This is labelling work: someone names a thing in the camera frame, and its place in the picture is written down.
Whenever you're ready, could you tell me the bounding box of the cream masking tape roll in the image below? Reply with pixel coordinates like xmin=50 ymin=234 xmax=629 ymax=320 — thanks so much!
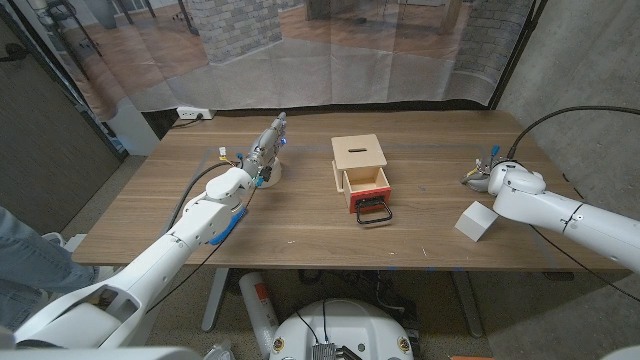
xmin=259 ymin=157 xmax=283 ymax=190

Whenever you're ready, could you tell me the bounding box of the blue flat plastic object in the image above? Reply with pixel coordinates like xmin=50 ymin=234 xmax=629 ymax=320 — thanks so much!
xmin=208 ymin=207 xmax=248 ymax=246

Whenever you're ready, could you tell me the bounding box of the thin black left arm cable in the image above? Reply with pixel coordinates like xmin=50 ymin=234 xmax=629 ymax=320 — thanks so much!
xmin=145 ymin=184 xmax=259 ymax=315

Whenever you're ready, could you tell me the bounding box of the white cube block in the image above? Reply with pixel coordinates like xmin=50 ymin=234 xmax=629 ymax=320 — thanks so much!
xmin=454 ymin=200 xmax=500 ymax=243

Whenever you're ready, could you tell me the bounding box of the dark wood wall panel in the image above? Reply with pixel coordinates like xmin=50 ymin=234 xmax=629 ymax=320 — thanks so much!
xmin=0 ymin=19 xmax=121 ymax=236

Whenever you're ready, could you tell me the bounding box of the black drawer handle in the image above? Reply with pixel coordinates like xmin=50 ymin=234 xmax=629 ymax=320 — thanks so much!
xmin=354 ymin=196 xmax=394 ymax=226

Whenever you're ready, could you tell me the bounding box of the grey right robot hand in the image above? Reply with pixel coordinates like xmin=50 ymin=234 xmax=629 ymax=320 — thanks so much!
xmin=459 ymin=153 xmax=501 ymax=194

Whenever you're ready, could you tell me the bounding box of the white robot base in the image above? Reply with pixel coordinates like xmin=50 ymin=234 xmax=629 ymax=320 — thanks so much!
xmin=269 ymin=298 xmax=415 ymax=360

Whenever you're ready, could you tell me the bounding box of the white table leg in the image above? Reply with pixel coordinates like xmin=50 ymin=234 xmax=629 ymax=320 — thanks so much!
xmin=451 ymin=270 xmax=485 ymax=339
xmin=201 ymin=268 xmax=231 ymax=333

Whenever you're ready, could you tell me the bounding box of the wooden box with slot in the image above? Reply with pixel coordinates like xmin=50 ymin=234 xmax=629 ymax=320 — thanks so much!
xmin=330 ymin=133 xmax=389 ymax=194

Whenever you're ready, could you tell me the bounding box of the red fronted wooden drawer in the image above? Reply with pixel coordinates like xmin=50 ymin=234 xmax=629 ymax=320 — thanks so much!
xmin=342 ymin=166 xmax=393 ymax=215

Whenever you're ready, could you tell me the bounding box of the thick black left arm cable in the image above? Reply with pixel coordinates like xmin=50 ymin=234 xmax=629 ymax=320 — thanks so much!
xmin=167 ymin=159 xmax=244 ymax=236

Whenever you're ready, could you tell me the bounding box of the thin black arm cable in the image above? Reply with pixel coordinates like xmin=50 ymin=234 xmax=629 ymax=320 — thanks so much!
xmin=145 ymin=184 xmax=259 ymax=315
xmin=529 ymin=224 xmax=640 ymax=304

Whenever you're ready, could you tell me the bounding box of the silver metal jar lid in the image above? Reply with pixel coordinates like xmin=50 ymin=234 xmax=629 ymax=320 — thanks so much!
xmin=462 ymin=175 xmax=492 ymax=194

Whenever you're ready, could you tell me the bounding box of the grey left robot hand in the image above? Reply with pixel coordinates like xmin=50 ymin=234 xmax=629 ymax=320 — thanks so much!
xmin=241 ymin=111 xmax=289 ymax=181

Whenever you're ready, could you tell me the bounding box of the printed room backdrop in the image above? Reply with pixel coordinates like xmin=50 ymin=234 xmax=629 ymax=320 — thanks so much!
xmin=9 ymin=0 xmax=536 ymax=121

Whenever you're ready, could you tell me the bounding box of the white roll with orange label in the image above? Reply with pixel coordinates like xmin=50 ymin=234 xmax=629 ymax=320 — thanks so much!
xmin=238 ymin=271 xmax=280 ymax=357

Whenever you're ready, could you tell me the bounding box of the white power strip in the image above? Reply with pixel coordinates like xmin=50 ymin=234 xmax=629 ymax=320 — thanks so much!
xmin=176 ymin=105 xmax=217 ymax=121

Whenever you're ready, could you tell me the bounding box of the black backdrop stand pole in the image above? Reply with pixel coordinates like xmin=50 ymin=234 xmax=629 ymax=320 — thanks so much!
xmin=487 ymin=0 xmax=549 ymax=111

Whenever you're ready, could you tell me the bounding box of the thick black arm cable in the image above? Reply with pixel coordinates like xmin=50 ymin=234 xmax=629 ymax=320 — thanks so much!
xmin=167 ymin=159 xmax=244 ymax=236
xmin=505 ymin=104 xmax=640 ymax=161

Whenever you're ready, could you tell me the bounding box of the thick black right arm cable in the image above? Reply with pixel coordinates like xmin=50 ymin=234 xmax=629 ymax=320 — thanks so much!
xmin=505 ymin=104 xmax=640 ymax=161

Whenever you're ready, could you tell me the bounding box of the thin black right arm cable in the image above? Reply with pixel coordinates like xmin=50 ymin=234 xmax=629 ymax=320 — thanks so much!
xmin=529 ymin=224 xmax=640 ymax=304

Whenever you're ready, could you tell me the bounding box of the person leg in jeans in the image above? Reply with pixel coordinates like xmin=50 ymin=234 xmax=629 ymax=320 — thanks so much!
xmin=0 ymin=205 xmax=99 ymax=331

